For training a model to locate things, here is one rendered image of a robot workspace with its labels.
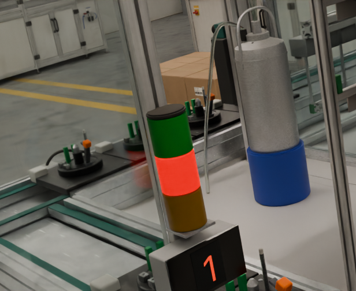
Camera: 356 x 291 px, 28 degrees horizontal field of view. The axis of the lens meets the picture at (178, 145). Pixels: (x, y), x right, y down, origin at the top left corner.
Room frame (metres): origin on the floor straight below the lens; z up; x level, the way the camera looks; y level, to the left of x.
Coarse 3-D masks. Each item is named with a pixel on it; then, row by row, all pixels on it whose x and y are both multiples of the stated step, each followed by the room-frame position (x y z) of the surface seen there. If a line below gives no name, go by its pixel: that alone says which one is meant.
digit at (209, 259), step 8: (216, 240) 0.86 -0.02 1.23; (208, 248) 0.85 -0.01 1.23; (216, 248) 0.85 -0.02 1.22; (192, 256) 0.83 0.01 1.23; (200, 256) 0.84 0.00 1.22; (208, 256) 0.85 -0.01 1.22; (216, 256) 0.85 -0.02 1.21; (192, 264) 0.83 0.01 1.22; (200, 264) 0.84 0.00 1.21; (208, 264) 0.84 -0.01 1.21; (216, 264) 0.85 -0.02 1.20; (200, 272) 0.84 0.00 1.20; (208, 272) 0.84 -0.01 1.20; (216, 272) 0.85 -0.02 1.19; (224, 272) 0.86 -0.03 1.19; (200, 280) 0.84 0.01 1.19; (208, 280) 0.84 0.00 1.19; (216, 280) 0.85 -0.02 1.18; (224, 280) 0.86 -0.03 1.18; (200, 288) 0.83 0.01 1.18; (208, 288) 0.84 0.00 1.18
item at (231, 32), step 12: (228, 0) 2.19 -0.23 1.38; (240, 0) 2.21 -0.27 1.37; (228, 12) 2.20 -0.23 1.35; (240, 12) 2.20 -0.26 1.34; (240, 24) 2.20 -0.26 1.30; (228, 36) 2.21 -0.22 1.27; (240, 36) 2.20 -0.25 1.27; (228, 48) 2.22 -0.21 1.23; (240, 96) 2.21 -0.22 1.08; (240, 108) 2.21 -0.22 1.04; (240, 120) 2.22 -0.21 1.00
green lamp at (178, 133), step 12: (156, 120) 0.85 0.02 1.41; (168, 120) 0.84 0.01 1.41; (180, 120) 0.85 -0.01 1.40; (156, 132) 0.85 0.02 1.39; (168, 132) 0.84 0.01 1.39; (180, 132) 0.85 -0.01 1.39; (156, 144) 0.85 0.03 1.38; (168, 144) 0.84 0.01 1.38; (180, 144) 0.84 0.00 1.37; (192, 144) 0.86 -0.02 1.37; (156, 156) 0.86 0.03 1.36; (168, 156) 0.84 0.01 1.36
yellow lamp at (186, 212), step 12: (192, 192) 0.85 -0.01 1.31; (168, 204) 0.85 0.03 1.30; (180, 204) 0.84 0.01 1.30; (192, 204) 0.84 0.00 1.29; (204, 204) 0.86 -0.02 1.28; (168, 216) 0.86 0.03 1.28; (180, 216) 0.84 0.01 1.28; (192, 216) 0.84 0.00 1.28; (204, 216) 0.85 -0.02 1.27; (180, 228) 0.84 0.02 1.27; (192, 228) 0.84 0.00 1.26
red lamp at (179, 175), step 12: (180, 156) 0.84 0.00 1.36; (192, 156) 0.85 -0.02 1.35; (168, 168) 0.84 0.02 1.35; (180, 168) 0.84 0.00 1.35; (192, 168) 0.85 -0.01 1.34; (168, 180) 0.85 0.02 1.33; (180, 180) 0.84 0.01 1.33; (192, 180) 0.85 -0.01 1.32; (168, 192) 0.85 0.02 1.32; (180, 192) 0.84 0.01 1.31
